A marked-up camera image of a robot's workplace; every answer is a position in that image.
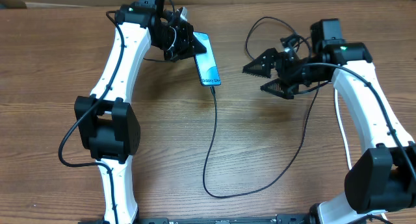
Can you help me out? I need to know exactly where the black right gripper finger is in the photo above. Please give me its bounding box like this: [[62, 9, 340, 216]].
[[242, 48, 279, 79], [260, 79, 299, 99]]

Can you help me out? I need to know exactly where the Galaxy S24 smartphone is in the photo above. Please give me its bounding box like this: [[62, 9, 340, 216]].
[[194, 32, 221, 86]]

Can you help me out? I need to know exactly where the black USB charging cable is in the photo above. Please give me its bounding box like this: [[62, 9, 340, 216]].
[[202, 16, 321, 199]]

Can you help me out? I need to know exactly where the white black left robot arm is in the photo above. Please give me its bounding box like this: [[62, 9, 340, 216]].
[[58, 0, 216, 223]]

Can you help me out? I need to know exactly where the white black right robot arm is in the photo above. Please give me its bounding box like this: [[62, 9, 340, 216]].
[[243, 19, 415, 223]]

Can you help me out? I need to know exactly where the white power strip cord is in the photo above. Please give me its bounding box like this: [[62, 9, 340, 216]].
[[333, 88, 389, 221]]

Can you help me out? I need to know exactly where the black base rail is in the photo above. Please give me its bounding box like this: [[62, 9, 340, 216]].
[[77, 212, 391, 224]]

